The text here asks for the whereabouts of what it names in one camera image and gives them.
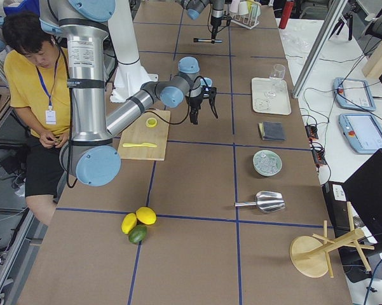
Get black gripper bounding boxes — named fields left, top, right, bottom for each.
left=186, top=86, right=218, bottom=125
left=210, top=8, right=231, bottom=43

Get teach pendant tablet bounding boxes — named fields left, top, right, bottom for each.
left=338, top=114, right=382, bottom=154
left=332, top=78, right=376, bottom=111

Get lower teach pendant tablet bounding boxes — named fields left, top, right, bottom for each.
left=338, top=114, right=382, bottom=154

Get yellow plastic knife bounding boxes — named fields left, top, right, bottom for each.
left=121, top=142, right=157, bottom=148

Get upper teach pendant tablet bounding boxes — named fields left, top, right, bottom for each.
left=332, top=78, right=376, bottom=111

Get black monitor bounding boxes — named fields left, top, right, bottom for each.
left=343, top=149, right=382, bottom=243

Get red bottle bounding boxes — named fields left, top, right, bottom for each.
left=278, top=0, right=294, bottom=29

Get whole yellow lemons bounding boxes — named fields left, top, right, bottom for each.
left=121, top=207, right=157, bottom=234

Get round wooden stand base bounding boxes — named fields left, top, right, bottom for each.
left=289, top=201, right=374, bottom=278

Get steel muddler black tip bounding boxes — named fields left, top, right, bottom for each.
left=193, top=37, right=223, bottom=44

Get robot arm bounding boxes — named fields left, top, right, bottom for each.
left=175, top=0, right=231, bottom=44
left=39, top=1, right=216, bottom=186

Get cream bear serving tray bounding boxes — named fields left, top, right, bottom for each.
left=251, top=78, right=292, bottom=116

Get white wire cup rack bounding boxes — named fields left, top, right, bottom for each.
left=229, top=0, right=261, bottom=29

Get light blue paper cup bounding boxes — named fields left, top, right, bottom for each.
left=200, top=78, right=212, bottom=93

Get person in yellow shirt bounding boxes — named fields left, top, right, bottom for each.
left=2, top=11, right=71, bottom=225

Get aluminium frame post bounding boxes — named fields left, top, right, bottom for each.
left=292, top=0, right=348, bottom=98

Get clear wine glass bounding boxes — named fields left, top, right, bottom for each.
left=268, top=64, right=286, bottom=97

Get grey folded cloth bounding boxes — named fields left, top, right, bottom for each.
left=258, top=121, right=286, bottom=141

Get green bowl of ice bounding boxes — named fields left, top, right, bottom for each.
left=252, top=150, right=282, bottom=177

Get steel ice scoop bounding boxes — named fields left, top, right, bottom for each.
left=235, top=191, right=285, bottom=214

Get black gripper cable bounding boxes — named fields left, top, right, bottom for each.
left=146, top=76, right=210, bottom=125

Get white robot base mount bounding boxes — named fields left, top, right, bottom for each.
left=108, top=0, right=158, bottom=103

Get green lime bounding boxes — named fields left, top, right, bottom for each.
left=128, top=224, right=147, bottom=244

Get wooden cutting board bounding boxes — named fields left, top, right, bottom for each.
left=118, top=110, right=170, bottom=161

